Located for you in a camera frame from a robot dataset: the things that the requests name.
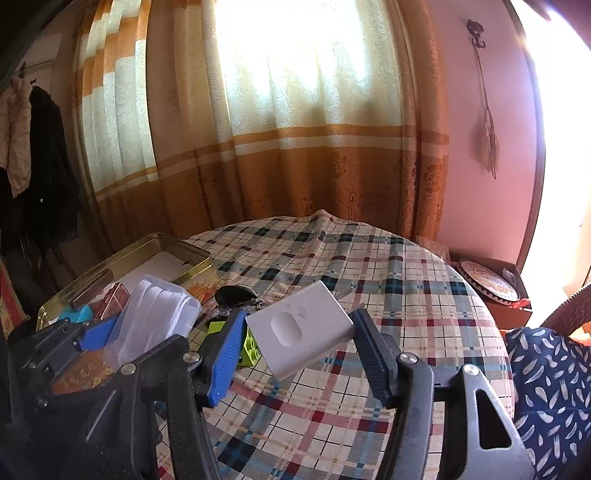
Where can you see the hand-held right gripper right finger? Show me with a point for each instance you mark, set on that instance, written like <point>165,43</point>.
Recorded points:
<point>374,360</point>

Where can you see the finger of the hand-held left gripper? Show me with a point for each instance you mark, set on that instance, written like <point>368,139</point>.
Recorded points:
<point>99,332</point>
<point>34,383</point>

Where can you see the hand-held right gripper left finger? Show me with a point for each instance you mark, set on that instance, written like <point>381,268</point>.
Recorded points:
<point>226,360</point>

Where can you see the teal building block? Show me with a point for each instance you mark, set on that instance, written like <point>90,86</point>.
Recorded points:
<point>78,316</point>

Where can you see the red building block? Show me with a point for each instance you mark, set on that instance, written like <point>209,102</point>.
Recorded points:
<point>113,300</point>

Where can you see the clear plastic case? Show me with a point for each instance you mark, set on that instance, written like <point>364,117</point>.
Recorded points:
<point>152,314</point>

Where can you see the white wall charger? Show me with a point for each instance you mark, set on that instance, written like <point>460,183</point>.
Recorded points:
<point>300,332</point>

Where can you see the gold tin box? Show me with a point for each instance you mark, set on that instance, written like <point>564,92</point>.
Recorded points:
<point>194,272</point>

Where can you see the green building block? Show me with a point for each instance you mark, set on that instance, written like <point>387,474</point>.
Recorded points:
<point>249,351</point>

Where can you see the black key pouch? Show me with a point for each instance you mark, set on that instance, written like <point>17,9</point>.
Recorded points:
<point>235,295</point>

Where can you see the red patterned cloth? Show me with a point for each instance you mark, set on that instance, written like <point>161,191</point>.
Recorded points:
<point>11,300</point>

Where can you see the white paper liner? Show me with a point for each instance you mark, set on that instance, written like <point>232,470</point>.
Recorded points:
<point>164,265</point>

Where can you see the decorated round plate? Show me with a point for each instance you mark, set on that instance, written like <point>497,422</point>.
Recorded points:
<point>489,281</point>

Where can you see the cardboard box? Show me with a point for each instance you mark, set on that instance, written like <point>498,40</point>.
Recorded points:
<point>512,314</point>

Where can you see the black hanging coat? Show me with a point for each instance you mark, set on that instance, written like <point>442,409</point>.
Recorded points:
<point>51,175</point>

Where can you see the blue leaf-print cushion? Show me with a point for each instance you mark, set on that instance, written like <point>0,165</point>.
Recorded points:
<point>554,397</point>

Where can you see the brown wicker chair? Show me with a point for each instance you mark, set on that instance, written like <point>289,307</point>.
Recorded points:
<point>565,309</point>

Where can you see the orange and cream curtain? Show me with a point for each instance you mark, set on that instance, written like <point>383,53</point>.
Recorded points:
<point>300,161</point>

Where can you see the beige hanging jacket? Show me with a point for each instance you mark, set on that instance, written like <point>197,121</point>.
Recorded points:
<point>14,138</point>

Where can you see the metal wall hook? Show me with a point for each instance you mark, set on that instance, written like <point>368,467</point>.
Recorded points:
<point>475,32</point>

